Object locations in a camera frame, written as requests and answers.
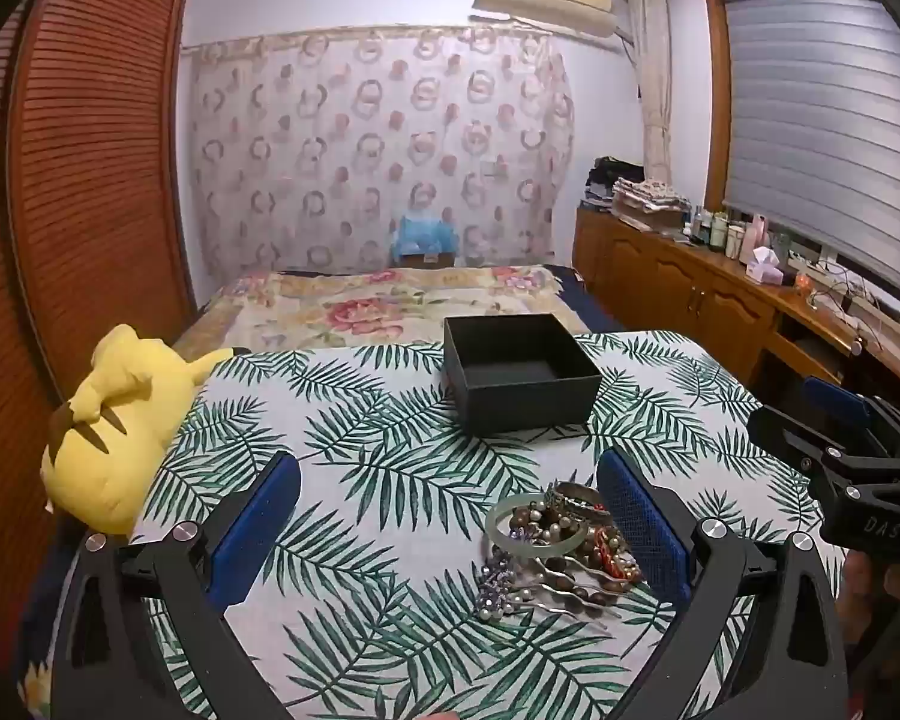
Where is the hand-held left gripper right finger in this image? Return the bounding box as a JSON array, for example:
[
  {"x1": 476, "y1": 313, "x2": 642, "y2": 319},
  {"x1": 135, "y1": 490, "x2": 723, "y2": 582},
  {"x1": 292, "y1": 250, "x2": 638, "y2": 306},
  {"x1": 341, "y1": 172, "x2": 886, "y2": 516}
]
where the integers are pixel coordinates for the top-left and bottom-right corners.
[{"x1": 596, "y1": 448, "x2": 850, "y2": 720}]

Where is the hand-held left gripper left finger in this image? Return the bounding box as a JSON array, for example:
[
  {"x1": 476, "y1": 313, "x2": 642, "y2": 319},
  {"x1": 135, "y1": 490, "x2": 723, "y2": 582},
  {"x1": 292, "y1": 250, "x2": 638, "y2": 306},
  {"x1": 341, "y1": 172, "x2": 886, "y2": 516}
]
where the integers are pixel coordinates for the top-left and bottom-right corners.
[{"x1": 51, "y1": 451, "x2": 302, "y2": 720}]

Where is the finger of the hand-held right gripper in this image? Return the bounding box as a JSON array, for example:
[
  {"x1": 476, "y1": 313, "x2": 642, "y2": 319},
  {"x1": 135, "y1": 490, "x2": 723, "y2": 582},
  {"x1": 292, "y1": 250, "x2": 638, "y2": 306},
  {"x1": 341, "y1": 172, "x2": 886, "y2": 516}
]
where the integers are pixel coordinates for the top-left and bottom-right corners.
[
  {"x1": 801, "y1": 375, "x2": 900, "y2": 440},
  {"x1": 747, "y1": 405, "x2": 856, "y2": 466}
]

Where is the black square box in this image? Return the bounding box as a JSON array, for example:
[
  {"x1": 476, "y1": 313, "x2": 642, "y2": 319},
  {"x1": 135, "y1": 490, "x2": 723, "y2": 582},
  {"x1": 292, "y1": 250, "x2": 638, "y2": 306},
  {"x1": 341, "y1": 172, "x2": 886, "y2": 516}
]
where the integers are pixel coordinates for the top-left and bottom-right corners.
[{"x1": 442, "y1": 313, "x2": 605, "y2": 437}]

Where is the silver carved bangle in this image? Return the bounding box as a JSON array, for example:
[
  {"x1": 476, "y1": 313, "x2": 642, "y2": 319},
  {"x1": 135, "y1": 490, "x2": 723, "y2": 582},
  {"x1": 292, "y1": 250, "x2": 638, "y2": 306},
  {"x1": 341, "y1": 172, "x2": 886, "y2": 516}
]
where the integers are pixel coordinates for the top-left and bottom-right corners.
[{"x1": 547, "y1": 481, "x2": 616, "y2": 522}]

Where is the silver hair stick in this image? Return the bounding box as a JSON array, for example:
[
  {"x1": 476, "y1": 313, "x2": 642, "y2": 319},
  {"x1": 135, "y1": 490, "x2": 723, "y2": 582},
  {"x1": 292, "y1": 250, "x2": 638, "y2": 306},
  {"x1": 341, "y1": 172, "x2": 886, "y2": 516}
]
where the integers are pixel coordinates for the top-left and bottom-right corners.
[{"x1": 510, "y1": 577, "x2": 625, "y2": 629}]

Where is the white power strip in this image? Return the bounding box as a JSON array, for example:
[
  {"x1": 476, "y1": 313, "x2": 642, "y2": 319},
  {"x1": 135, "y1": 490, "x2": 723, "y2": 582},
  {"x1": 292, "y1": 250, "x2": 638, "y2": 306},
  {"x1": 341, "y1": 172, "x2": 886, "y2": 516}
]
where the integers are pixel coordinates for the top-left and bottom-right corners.
[{"x1": 795, "y1": 259, "x2": 900, "y2": 317}]

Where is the pale green jade bangle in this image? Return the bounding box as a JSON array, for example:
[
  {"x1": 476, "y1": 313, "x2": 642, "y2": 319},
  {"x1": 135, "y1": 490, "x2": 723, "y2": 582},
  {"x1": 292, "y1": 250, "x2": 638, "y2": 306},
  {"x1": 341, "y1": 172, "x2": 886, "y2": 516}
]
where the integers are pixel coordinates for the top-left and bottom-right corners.
[{"x1": 486, "y1": 495, "x2": 590, "y2": 562}]

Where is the green leaf print cloth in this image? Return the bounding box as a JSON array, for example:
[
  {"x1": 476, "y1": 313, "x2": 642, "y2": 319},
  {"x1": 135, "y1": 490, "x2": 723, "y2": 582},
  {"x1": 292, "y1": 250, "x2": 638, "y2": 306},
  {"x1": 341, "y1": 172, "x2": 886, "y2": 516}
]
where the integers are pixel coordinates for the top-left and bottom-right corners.
[{"x1": 131, "y1": 330, "x2": 848, "y2": 720}]

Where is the pink tissue box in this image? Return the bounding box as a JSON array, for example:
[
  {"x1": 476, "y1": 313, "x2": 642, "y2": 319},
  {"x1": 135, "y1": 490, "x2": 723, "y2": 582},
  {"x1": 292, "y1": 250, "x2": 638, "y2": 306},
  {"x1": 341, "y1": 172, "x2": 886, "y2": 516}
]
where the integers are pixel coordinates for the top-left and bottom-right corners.
[{"x1": 742, "y1": 246, "x2": 782, "y2": 284}]

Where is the purple beaded hairpin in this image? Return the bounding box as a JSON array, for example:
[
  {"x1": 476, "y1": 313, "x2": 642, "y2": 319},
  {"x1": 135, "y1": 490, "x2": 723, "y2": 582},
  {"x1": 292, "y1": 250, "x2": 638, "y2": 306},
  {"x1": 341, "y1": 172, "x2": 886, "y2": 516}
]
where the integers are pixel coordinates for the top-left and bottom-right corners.
[{"x1": 474, "y1": 547, "x2": 541, "y2": 621}]

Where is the long wooden cabinet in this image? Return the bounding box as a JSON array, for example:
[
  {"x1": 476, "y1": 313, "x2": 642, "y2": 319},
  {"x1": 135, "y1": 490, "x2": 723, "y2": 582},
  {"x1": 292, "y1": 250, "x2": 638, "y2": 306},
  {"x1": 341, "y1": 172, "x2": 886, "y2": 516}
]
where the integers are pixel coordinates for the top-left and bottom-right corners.
[{"x1": 572, "y1": 206, "x2": 900, "y2": 406}]

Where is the yellow plush toy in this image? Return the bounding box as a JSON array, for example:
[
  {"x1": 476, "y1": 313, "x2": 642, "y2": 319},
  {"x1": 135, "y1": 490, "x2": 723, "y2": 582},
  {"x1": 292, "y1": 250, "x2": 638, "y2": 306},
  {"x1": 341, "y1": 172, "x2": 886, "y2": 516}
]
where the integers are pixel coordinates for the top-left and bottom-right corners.
[{"x1": 40, "y1": 324, "x2": 250, "y2": 537}]

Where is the row of toiletry bottles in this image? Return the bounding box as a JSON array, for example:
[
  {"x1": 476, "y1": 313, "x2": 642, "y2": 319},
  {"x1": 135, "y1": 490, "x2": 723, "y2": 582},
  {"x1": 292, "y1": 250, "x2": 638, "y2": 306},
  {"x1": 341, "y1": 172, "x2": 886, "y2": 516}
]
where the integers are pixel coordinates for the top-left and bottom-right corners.
[{"x1": 682, "y1": 206, "x2": 773, "y2": 263}]

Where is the floral blanket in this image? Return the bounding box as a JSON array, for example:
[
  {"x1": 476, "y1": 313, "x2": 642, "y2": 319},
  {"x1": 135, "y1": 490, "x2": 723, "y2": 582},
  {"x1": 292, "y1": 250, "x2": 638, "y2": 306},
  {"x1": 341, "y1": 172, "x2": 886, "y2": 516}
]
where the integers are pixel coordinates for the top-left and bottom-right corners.
[{"x1": 172, "y1": 266, "x2": 593, "y2": 361}]

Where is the navy bed sheet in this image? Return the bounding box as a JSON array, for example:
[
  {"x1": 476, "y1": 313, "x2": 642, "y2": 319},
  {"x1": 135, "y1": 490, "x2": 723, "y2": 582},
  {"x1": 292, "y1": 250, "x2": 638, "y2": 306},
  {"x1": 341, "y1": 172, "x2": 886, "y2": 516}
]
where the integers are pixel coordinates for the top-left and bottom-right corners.
[{"x1": 547, "y1": 264, "x2": 625, "y2": 335}]

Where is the stack of patterned folded cloths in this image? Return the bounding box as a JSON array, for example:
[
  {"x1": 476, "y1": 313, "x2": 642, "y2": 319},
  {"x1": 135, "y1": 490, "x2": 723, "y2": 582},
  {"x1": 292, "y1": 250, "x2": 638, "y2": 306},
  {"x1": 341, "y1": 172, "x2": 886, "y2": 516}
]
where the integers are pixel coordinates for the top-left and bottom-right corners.
[{"x1": 611, "y1": 176, "x2": 692, "y2": 231}]

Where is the grey window blind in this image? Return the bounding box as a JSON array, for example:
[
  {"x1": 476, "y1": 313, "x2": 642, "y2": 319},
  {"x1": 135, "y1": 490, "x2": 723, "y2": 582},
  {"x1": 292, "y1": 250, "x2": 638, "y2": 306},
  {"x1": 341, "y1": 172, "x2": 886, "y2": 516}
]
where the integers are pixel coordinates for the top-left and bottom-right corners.
[{"x1": 720, "y1": 0, "x2": 900, "y2": 301}]

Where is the stack of dark clothes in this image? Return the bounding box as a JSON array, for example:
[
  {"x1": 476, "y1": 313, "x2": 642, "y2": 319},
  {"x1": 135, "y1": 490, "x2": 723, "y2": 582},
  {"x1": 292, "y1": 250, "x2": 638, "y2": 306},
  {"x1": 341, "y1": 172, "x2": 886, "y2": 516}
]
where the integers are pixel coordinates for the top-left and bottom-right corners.
[{"x1": 583, "y1": 156, "x2": 646, "y2": 211}]

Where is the blue plush toy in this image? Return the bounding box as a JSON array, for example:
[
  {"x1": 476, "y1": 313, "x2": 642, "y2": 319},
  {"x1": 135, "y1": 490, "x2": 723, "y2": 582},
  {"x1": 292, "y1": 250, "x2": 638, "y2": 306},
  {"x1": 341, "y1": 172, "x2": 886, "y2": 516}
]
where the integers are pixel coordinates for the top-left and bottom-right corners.
[{"x1": 394, "y1": 208, "x2": 458, "y2": 260}]

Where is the beige window curtain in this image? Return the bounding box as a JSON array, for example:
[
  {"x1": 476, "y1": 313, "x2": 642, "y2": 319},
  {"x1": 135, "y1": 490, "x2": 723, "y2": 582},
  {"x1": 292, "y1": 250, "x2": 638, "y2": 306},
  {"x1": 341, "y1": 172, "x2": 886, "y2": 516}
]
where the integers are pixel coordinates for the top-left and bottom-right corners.
[{"x1": 626, "y1": 0, "x2": 676, "y2": 185}]

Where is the brown louvered wardrobe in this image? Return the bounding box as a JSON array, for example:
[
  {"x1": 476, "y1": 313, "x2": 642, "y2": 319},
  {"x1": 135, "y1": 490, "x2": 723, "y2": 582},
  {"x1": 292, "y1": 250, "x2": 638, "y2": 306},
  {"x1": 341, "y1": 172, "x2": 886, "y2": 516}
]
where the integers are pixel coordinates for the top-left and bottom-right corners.
[{"x1": 0, "y1": 0, "x2": 196, "y2": 720}]

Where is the red bead bracelet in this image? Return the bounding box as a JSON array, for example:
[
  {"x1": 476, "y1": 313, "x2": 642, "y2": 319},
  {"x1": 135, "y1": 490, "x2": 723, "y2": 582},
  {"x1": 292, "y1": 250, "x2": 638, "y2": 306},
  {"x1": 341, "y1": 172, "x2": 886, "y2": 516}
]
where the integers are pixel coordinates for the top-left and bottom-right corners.
[{"x1": 589, "y1": 525, "x2": 644, "y2": 580}]

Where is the pink ring pattern curtain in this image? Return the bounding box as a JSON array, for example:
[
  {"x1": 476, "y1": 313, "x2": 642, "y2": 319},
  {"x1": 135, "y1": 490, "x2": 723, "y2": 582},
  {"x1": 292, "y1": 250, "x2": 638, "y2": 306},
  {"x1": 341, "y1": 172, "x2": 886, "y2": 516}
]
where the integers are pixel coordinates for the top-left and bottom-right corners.
[{"x1": 180, "y1": 24, "x2": 577, "y2": 282}]

